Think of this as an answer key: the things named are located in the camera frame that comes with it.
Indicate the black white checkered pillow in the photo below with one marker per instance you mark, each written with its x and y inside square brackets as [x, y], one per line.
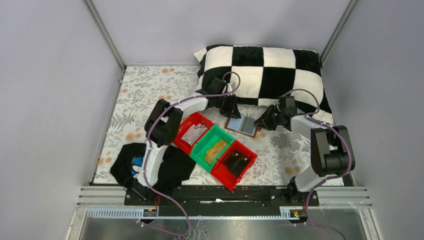
[263, 74]

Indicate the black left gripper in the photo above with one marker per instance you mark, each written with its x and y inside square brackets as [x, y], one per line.
[228, 103]

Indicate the red bin with black cards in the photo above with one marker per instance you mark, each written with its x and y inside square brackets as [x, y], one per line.
[223, 175]

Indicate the black card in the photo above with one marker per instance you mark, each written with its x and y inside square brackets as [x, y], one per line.
[249, 126]
[236, 162]

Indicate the green plastic bin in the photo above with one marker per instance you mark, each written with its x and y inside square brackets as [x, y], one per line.
[211, 146]

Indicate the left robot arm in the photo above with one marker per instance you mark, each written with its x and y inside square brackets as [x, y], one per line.
[163, 124]

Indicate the red bin with white cards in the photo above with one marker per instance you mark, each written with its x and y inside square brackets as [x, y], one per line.
[194, 118]

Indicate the black cloth with blue print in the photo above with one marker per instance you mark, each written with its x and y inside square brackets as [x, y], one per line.
[175, 168]

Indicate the yellow card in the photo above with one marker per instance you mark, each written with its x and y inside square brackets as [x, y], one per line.
[214, 152]

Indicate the brown leather card holder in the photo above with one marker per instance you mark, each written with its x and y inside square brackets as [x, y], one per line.
[236, 126]

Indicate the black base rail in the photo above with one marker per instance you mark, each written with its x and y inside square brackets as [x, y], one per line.
[275, 196]

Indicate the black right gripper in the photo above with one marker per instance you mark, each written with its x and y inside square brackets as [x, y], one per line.
[271, 116]

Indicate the white VIP card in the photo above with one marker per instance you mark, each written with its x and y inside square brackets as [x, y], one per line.
[193, 133]

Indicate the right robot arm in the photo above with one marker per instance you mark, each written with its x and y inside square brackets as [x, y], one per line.
[331, 154]

